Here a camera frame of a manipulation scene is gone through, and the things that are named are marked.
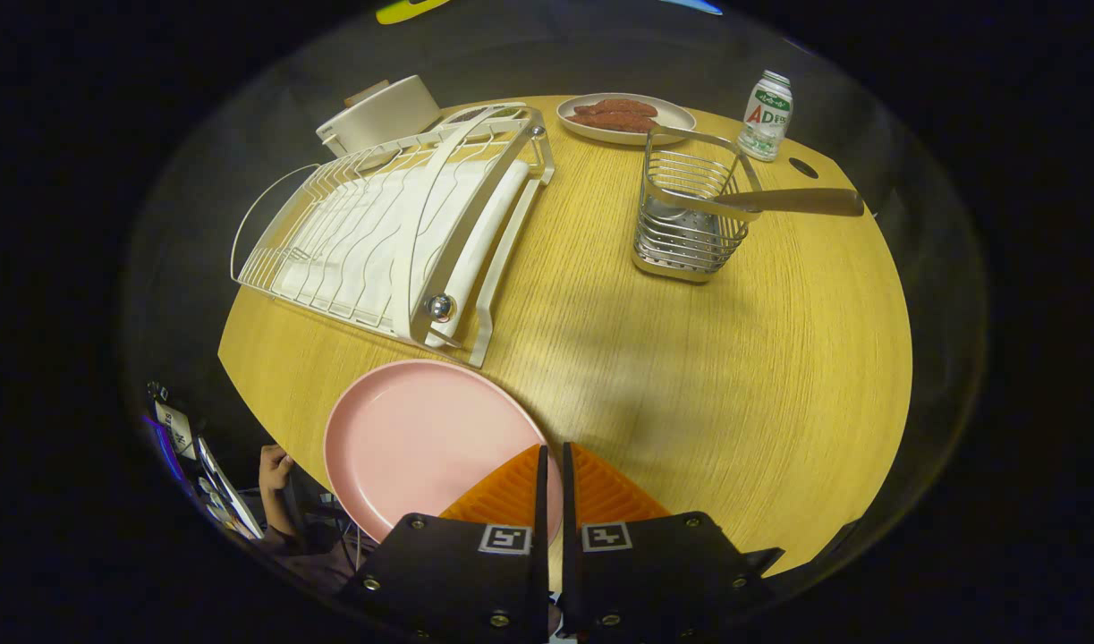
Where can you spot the small plastic drink bottle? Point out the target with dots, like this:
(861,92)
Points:
(767,116)

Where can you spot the grey plate with sausages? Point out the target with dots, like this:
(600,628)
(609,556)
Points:
(667,118)

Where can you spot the white hanging tag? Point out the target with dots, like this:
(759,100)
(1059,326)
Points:
(175,427)

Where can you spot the white toaster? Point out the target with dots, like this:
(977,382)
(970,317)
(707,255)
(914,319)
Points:
(385,116)

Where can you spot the brown toast slice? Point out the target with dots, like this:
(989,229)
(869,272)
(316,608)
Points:
(366,92)

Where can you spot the red-brown sausage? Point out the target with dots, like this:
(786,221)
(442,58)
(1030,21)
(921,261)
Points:
(614,122)
(623,107)

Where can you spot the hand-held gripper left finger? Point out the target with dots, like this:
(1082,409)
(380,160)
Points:
(541,501)

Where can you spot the white-edged flat device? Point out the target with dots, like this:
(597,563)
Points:
(229,492)

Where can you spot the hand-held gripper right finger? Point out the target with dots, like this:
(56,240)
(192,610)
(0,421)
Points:
(568,501)

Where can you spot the pink plate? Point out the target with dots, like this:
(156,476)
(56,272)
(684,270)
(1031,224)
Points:
(412,438)

